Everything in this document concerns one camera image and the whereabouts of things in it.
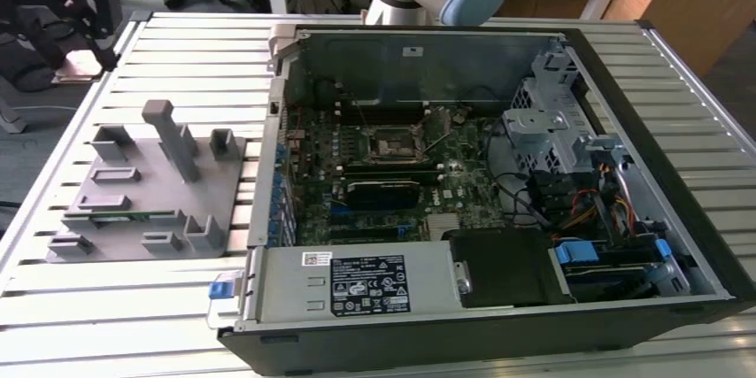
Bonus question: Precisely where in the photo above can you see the green motherboard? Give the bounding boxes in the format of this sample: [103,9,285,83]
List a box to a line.
[282,101,534,247]

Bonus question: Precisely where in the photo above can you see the black RAM slot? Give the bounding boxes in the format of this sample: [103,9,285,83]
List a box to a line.
[334,100,430,110]
[337,161,445,173]
[334,107,430,117]
[341,170,445,181]

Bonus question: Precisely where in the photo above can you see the silver disk bay cage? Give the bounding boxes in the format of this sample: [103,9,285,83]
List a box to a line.
[502,50,602,175]

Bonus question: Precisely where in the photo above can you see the metal socket cover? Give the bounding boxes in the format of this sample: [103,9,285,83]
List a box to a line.
[413,107,458,151]

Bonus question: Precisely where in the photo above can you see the yellow power wire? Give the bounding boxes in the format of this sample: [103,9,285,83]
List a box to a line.
[611,198,639,237]

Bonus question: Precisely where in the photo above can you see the silver chipset heat sink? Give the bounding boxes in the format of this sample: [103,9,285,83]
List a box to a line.
[426,213,463,234]

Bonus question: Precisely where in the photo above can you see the black open PC case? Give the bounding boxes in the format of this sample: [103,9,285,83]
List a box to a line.
[206,19,756,378]

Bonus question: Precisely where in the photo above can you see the CPU socket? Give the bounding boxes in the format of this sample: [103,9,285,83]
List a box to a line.
[361,125,430,165]

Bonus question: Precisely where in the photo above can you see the wooden cabinet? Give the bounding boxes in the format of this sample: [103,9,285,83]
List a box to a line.
[602,0,756,81]

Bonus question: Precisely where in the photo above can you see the blue disk carrier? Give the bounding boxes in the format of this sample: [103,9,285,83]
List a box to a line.
[554,238,674,273]

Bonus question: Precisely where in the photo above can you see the silver power supply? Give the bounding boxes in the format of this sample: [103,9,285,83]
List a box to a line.
[245,243,462,322]

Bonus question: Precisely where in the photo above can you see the blue case release latch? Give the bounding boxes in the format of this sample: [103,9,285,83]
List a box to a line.
[210,274,235,302]

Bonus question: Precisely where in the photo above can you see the black plastic shroud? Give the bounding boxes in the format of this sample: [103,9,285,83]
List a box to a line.
[441,226,574,309]

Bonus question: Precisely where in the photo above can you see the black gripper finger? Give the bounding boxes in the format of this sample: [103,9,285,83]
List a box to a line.
[74,0,123,72]
[17,4,67,70]

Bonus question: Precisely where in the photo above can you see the green RAM stick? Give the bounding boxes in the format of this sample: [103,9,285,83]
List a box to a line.
[87,212,155,223]

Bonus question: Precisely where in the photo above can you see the black internal cable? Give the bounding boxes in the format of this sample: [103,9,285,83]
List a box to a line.
[487,127,537,220]

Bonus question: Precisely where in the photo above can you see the black graphics card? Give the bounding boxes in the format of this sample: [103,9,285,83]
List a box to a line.
[345,179,425,212]

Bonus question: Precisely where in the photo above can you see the grey parts rack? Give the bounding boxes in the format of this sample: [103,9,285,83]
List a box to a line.
[46,99,249,264]

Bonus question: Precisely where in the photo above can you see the grey metal stand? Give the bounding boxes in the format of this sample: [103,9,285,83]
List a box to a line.
[0,76,29,135]

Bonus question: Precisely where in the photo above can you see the metal locking lever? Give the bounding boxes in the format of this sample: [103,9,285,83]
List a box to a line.
[422,125,455,156]

